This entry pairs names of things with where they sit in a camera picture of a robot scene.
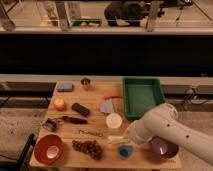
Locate black chair frame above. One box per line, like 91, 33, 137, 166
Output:
16, 134, 36, 171

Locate blue plastic cup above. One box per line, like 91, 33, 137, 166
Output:
117, 145, 133, 159

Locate bunch of dark grapes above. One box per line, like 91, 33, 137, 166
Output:
72, 140, 103, 160

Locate purple bowl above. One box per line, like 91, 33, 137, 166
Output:
149, 136, 179, 158

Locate black rectangular block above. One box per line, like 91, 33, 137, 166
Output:
71, 103, 90, 117

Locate blue sponge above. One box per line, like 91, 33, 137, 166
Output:
56, 83, 73, 92

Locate black handled can opener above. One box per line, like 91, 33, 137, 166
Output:
42, 116, 87, 132

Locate small metal cup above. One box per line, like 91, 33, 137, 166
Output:
81, 78, 91, 90

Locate person in dark clothes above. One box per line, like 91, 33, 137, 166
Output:
104, 0, 148, 27

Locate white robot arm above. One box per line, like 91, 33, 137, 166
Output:
127, 103, 213, 166

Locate green plastic tray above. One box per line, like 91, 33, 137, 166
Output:
122, 77, 165, 121

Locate orange bowl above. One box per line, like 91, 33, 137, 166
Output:
34, 134, 64, 165

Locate orange fruit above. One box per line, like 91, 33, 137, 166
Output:
53, 98, 66, 111

